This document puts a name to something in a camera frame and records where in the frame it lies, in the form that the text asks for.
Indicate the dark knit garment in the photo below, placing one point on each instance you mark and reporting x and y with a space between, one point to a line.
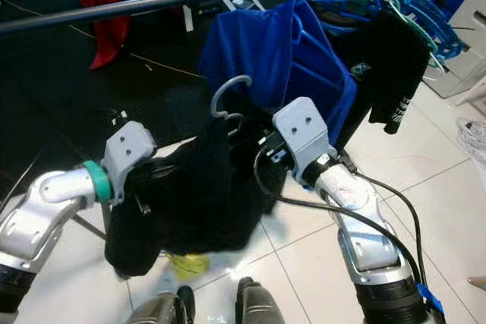
190 195

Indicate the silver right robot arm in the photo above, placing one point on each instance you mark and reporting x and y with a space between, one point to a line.
364 218

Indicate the pale green hanger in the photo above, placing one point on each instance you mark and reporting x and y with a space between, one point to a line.
402 5

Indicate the blue garment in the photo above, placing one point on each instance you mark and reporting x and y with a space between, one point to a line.
281 58

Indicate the black garment with white print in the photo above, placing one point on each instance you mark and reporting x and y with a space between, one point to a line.
387 58

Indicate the yellow cloth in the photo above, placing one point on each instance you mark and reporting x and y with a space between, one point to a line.
190 265

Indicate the grey right robot leg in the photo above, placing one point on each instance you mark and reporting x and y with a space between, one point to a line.
262 305

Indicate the grey robot leg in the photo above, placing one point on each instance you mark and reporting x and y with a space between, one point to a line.
159 309
262 305

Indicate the clear plastic bag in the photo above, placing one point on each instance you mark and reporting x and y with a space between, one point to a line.
472 142

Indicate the grey left robot leg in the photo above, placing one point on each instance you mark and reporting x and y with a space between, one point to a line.
159 309

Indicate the black floor mat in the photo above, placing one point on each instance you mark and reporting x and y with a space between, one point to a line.
45 89

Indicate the white drawer cabinet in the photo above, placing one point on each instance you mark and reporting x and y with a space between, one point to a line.
463 43

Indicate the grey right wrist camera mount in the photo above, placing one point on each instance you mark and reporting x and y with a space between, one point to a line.
304 134

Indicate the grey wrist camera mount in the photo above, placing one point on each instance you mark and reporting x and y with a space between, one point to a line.
129 153
304 134

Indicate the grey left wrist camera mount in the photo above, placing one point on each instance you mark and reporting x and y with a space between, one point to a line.
129 153

